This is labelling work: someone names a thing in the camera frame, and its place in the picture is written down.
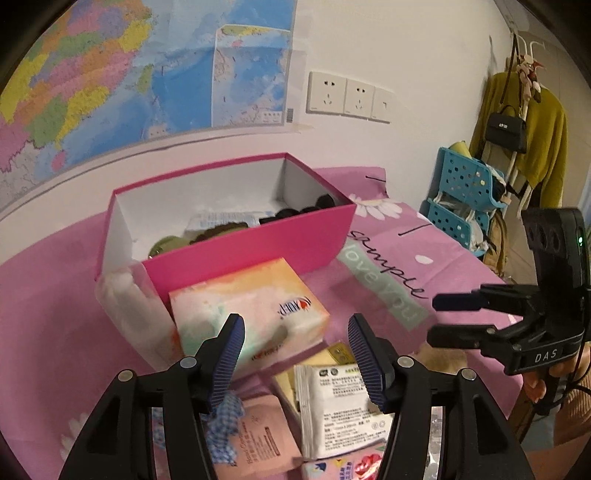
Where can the tan bag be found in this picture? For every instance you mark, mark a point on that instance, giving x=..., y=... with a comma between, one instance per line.
x=496, y=244

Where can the silver foil packet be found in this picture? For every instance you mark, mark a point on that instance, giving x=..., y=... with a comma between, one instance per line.
x=436, y=443

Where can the white wall switch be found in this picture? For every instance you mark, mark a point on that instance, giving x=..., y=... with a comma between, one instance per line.
x=382, y=106

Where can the wall map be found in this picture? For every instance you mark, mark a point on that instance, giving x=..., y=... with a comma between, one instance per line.
x=138, y=69

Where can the pink flat packet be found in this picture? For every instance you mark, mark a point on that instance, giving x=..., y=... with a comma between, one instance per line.
x=263, y=438

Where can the black handbag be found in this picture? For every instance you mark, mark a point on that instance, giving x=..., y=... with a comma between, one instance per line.
x=505, y=131

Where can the yellow packet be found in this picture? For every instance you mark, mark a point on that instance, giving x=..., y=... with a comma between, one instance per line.
x=330, y=355

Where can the white wipe packet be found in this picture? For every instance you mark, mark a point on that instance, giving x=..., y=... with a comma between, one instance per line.
x=332, y=406

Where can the person's right forearm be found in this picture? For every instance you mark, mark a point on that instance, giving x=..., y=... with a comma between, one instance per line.
x=575, y=415

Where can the white bottle with clear cap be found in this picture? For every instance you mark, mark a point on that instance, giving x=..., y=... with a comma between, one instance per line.
x=134, y=314

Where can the blue perforated plastic basket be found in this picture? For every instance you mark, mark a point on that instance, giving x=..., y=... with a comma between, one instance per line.
x=466, y=177
x=448, y=224

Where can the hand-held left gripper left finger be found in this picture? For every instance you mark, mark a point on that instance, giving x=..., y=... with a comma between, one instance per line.
x=228, y=355

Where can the brown soft item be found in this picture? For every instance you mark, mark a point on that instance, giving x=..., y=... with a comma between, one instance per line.
x=221, y=230

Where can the green soft item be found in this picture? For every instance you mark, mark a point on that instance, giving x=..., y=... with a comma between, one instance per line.
x=168, y=244

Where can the white wall socket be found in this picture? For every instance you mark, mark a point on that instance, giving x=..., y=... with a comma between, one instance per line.
x=325, y=92
x=359, y=99

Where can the pastel tissue pack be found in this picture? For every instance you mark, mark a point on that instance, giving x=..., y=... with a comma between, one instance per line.
x=240, y=295

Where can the colourful printed packet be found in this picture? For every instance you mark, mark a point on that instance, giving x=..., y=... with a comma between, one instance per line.
x=351, y=466

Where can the black soft item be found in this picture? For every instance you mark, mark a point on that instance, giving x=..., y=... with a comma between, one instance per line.
x=295, y=210

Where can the pink printed bed sheet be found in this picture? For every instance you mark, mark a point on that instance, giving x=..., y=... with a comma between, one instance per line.
x=46, y=323

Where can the tan soft toy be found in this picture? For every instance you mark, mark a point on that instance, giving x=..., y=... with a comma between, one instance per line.
x=438, y=357

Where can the yellow sweater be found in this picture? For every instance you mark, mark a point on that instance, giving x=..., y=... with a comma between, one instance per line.
x=547, y=134

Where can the pink cardboard box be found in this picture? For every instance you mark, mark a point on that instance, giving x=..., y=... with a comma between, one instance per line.
x=277, y=240

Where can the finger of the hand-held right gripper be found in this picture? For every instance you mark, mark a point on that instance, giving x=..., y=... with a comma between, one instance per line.
x=461, y=301
x=457, y=336

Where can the blue gingham scrunchie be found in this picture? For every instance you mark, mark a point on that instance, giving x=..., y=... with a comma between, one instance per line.
x=226, y=429

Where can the white coat rack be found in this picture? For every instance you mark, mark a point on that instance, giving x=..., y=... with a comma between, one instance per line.
x=524, y=46

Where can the white plastic packet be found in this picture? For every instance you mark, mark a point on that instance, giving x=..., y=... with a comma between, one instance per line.
x=221, y=217

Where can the person's right hand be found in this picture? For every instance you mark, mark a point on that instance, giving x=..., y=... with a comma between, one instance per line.
x=535, y=385

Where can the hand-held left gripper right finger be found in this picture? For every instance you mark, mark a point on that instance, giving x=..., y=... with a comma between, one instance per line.
x=364, y=360

